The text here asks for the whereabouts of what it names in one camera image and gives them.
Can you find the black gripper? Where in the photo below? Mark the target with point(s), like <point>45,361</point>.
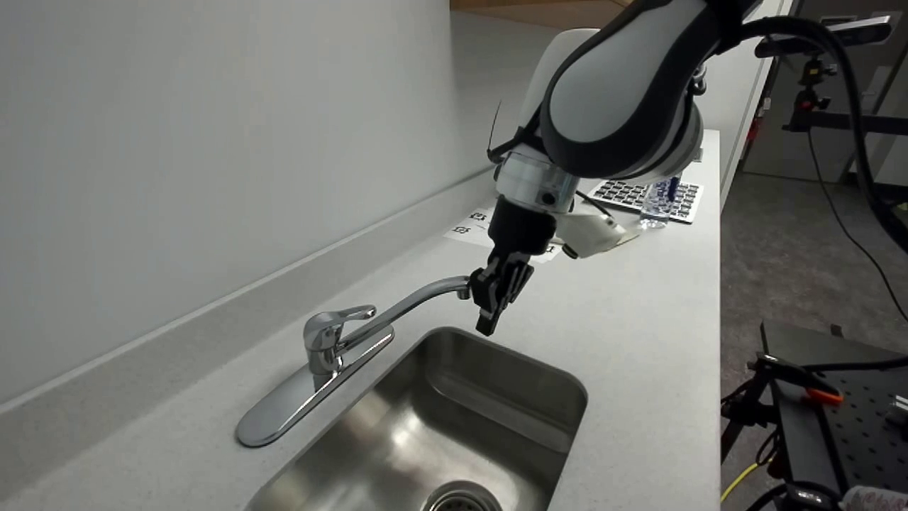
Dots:
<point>520,230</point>

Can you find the chrome sink faucet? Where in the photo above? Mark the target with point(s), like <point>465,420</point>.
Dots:
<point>327,365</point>

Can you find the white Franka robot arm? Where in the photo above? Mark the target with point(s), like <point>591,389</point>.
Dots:
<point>625,85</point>

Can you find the stainless steel sink basin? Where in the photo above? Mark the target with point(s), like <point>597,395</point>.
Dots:
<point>456,427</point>

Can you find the round metal sink drain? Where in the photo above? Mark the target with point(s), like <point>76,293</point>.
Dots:
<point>461,498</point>

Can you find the black perforated breadboard table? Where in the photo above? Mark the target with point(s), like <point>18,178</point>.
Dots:
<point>854,415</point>

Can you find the black tripod rig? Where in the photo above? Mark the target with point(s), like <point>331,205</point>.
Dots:
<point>832,104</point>

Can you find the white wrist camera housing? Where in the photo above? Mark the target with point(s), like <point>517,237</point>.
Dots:
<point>601,230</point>

